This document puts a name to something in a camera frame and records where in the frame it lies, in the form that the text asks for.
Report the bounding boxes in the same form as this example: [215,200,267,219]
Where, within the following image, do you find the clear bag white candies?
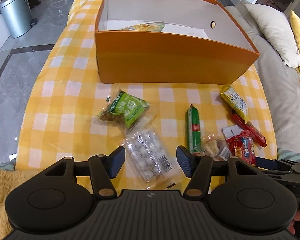
[124,129,179,190]

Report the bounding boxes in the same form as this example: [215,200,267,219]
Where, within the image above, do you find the green sausage stick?
[185,105,201,154]

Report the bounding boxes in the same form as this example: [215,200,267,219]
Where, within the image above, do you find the striped teal blanket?
[277,148,300,163]

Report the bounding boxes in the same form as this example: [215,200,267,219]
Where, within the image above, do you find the potato chips bag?
[121,21,165,33]

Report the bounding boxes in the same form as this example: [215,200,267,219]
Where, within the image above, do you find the silver pedal trash bin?
[0,0,38,38]

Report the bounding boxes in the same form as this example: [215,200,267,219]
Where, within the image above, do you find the yellow checkered tablecloth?
[15,0,278,197]

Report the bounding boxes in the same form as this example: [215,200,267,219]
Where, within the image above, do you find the grey sofa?
[226,1,300,153]

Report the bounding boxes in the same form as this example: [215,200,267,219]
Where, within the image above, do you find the green raisin snack bag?
[94,89,158,134]

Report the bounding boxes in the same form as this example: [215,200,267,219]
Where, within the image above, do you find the yellow white snack packet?
[221,85,248,124]

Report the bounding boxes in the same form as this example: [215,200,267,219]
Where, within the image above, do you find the clear small snack packet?
[200,133,231,161]

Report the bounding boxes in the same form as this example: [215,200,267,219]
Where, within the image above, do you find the yellow fluffy blanket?
[0,169,29,239]

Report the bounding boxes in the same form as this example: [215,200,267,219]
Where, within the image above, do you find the orange cardboard box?
[95,0,259,85]

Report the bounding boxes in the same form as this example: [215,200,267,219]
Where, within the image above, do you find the long red wafer bar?
[231,112,267,147]

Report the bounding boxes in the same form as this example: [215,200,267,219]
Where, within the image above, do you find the red cartoon snack bag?
[226,131,256,166]

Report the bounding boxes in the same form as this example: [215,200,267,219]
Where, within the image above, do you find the beige cushion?
[245,4,300,68]

